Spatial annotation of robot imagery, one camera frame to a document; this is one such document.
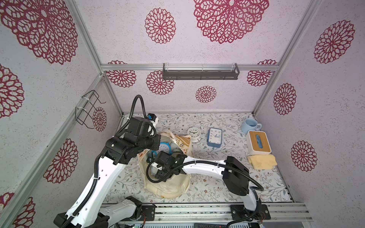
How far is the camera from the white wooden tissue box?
940 millimetres

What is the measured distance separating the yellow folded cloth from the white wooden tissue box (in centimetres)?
3

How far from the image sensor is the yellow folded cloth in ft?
2.99
